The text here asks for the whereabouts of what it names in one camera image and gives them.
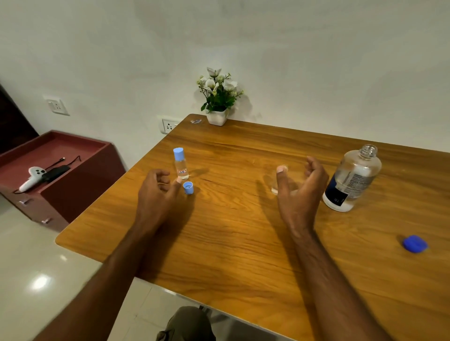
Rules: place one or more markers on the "person's right hand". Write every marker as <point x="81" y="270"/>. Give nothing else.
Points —
<point x="302" y="203"/>

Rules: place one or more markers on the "person's left hand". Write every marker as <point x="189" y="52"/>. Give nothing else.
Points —
<point x="153" y="203"/>

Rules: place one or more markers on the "person's right thumb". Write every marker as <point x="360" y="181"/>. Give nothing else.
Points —
<point x="283" y="182"/>

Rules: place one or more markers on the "person's left thumb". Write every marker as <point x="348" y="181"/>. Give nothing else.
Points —
<point x="174" y="191"/>

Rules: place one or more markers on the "person's right forearm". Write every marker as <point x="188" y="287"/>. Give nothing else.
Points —
<point x="334" y="291"/>

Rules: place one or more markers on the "person's left forearm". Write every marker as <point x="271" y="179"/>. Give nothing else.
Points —
<point x="105" y="281"/>

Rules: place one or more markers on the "small clear open bottle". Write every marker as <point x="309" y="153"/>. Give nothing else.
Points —
<point x="274" y="188"/>

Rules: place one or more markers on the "small light blue cap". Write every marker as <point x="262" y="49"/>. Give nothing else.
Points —
<point x="188" y="188"/>

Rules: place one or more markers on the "small clear bottle blue cap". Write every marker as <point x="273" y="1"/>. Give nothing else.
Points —
<point x="180" y="165"/>

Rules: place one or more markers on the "large clear bottle dark label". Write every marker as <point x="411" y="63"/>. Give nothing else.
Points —
<point x="351" y="179"/>

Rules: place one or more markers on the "maroon drawer cabinet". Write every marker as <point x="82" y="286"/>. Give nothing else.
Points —
<point x="70" y="189"/>

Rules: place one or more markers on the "white flowers in white pot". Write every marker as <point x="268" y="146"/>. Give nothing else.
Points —
<point x="219" y="96"/>

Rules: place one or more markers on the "black power bank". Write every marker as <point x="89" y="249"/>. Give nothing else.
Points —
<point x="55" y="173"/>

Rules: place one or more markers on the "person's olive trouser leg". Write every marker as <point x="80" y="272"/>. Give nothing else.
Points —
<point x="188" y="325"/>

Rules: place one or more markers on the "white handheld controller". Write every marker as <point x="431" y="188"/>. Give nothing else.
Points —
<point x="32" y="178"/>

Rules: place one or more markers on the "dark blue bottle cap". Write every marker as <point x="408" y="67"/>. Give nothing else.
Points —
<point x="415" y="244"/>

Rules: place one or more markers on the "dark wooden door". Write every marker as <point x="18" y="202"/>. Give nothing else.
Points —
<point x="14" y="123"/>

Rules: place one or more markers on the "white wall socket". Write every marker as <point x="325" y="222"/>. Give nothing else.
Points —
<point x="58" y="106"/>
<point x="168" y="125"/>

